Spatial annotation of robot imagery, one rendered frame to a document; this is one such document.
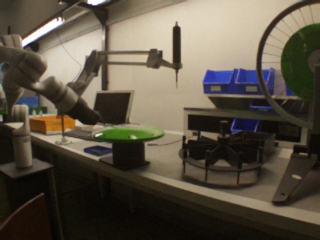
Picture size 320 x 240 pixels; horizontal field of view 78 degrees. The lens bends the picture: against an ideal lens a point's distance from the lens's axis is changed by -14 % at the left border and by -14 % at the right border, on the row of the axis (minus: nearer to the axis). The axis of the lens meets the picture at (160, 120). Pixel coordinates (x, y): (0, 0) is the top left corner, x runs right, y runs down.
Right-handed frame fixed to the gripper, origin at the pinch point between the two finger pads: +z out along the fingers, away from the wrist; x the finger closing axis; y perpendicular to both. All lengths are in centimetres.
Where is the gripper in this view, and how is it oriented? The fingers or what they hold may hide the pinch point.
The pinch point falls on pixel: (104, 122)
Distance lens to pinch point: 87.3
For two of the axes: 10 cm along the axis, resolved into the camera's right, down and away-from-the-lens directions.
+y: -3.0, 8.7, -3.9
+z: 4.2, 4.9, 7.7
